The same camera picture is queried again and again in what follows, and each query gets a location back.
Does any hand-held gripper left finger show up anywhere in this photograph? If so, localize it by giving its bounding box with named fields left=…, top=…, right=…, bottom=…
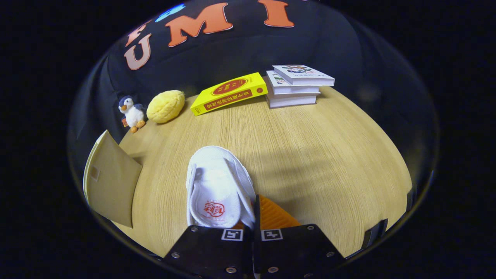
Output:
left=163, top=223, right=254, bottom=279

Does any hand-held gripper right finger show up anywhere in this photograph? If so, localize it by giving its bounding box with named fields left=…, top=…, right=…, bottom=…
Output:
left=254, top=195, right=345, bottom=279

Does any white canvas shoe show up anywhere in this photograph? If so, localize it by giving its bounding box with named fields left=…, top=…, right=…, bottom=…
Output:
left=186, top=146, right=256, bottom=229

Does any cream fabric storage box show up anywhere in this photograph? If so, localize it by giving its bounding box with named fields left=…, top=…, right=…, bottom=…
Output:
left=83, top=130, right=143, bottom=228

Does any yellow book with red circle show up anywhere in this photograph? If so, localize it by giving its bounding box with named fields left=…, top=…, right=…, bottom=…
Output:
left=190, top=72, right=269, bottom=116

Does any white book with leaf cover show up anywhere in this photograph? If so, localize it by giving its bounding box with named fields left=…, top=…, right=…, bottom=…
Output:
left=266, top=71, right=321, bottom=95

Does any yellow plush bun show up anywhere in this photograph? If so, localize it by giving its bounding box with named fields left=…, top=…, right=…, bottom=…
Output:
left=146, top=90, right=186, bottom=124

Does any white book with bird cover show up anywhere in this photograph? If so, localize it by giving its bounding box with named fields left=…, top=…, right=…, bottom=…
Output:
left=272, top=64, right=335, bottom=86

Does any penguin plush toy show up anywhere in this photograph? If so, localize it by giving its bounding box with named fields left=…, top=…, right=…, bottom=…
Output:
left=118, top=96, right=147, bottom=133

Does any black backdrop cloth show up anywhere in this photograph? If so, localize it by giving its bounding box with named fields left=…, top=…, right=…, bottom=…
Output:
left=68, top=0, right=440, bottom=217

